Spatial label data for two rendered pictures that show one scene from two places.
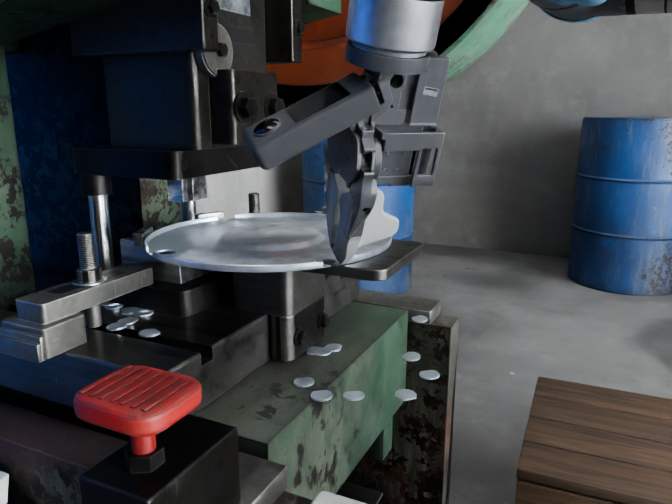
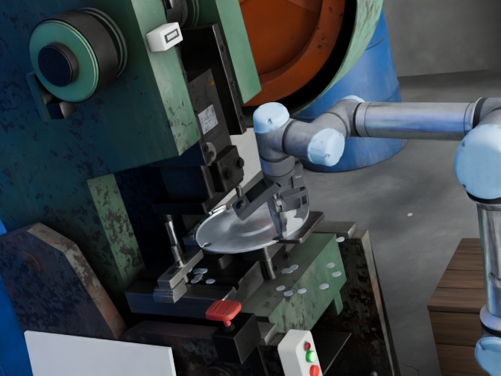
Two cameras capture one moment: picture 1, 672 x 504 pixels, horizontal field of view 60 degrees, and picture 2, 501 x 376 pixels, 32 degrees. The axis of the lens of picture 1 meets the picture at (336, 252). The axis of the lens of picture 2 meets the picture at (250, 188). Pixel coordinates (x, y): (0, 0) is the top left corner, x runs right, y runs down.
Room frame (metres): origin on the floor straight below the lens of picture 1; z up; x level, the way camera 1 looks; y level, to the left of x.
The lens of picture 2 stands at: (-1.24, -0.28, 1.68)
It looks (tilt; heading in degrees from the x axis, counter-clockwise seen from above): 22 degrees down; 10
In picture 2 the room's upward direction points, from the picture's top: 16 degrees counter-clockwise
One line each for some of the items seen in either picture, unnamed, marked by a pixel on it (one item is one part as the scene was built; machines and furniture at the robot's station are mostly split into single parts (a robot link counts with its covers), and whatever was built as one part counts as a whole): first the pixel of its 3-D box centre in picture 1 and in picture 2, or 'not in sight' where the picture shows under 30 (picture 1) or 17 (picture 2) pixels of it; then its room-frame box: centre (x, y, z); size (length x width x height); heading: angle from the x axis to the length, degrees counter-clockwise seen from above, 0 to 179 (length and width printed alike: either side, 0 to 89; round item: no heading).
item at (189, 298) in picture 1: (186, 274); (215, 243); (0.74, 0.20, 0.72); 0.20 x 0.16 x 0.03; 155
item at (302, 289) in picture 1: (306, 294); (274, 246); (0.67, 0.04, 0.72); 0.25 x 0.14 x 0.14; 65
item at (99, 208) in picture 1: (99, 218); (171, 230); (0.69, 0.29, 0.81); 0.02 x 0.02 x 0.14
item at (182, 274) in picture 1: (190, 247); (214, 230); (0.74, 0.19, 0.76); 0.15 x 0.09 x 0.05; 155
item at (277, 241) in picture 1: (270, 236); (252, 222); (0.69, 0.08, 0.78); 0.29 x 0.29 x 0.01
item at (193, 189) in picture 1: (189, 184); not in sight; (0.74, 0.18, 0.84); 0.05 x 0.03 x 0.04; 155
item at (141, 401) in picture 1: (143, 438); (227, 321); (0.35, 0.13, 0.72); 0.07 x 0.06 x 0.08; 65
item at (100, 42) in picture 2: not in sight; (77, 61); (0.53, 0.32, 1.31); 0.22 x 0.12 x 0.22; 65
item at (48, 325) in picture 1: (83, 282); (177, 265); (0.59, 0.27, 0.76); 0.17 x 0.06 x 0.10; 155
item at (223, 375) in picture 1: (191, 307); (221, 258); (0.74, 0.19, 0.68); 0.45 x 0.30 x 0.06; 155
